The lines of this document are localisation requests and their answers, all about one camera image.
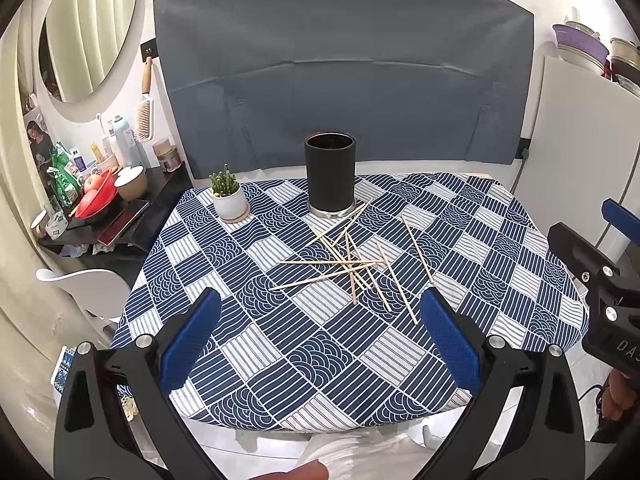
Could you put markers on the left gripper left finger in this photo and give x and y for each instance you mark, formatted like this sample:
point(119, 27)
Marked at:
point(93, 439)

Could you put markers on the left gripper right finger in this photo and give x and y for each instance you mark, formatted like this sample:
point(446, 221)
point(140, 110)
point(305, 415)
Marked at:
point(545, 440)

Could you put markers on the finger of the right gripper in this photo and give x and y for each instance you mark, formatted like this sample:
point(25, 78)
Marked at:
point(580, 257)
point(622, 219)

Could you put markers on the wooden chopstick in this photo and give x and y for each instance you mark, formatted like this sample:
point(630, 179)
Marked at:
point(352, 216)
point(317, 279)
point(350, 272)
point(355, 278)
point(370, 275)
point(395, 280)
point(418, 250)
point(325, 262)

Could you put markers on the right hand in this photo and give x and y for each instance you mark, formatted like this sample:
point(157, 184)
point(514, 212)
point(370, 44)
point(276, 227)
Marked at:
point(618, 396)

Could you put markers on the white cabinet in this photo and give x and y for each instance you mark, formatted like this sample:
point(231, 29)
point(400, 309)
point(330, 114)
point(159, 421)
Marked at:
point(584, 150)

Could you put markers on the white chair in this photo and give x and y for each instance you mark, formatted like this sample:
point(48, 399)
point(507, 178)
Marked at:
point(100, 292)

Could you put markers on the wooden chopstick on table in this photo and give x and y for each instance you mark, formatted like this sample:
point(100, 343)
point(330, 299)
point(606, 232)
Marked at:
point(370, 275)
point(395, 280)
point(350, 272)
point(317, 279)
point(355, 278)
point(352, 216)

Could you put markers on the purple lidded pot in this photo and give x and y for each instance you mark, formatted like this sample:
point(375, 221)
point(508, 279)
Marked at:
point(574, 38)

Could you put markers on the red notebook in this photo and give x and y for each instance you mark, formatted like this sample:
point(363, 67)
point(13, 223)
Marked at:
point(123, 221)

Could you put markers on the red bowl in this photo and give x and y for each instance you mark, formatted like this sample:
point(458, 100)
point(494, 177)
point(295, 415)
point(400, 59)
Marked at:
point(99, 192)

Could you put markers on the blue patterned tablecloth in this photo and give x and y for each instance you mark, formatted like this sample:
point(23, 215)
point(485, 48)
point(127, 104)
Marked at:
point(307, 359)

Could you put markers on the beige white bowl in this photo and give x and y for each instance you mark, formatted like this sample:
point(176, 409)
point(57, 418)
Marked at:
point(131, 183)

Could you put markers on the green snack bag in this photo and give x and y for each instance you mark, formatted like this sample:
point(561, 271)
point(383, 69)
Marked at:
point(64, 174)

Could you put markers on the small potted green plant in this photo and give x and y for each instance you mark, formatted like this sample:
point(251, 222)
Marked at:
point(229, 199)

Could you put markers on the white pump bottle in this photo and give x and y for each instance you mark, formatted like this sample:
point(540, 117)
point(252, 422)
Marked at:
point(127, 142)

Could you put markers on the grey fabric backdrop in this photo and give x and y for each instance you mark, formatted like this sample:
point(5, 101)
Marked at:
point(249, 80)

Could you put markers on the pink candle jar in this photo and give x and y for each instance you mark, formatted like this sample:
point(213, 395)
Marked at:
point(167, 155)

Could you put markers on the black cylindrical utensil holder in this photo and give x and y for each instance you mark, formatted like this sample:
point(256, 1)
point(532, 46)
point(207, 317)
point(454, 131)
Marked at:
point(330, 169)

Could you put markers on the wooden hair brush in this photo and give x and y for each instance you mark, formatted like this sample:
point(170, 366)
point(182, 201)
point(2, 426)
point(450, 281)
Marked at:
point(144, 115)

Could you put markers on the oval wall mirror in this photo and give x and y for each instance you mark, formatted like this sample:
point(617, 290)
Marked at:
point(80, 41)

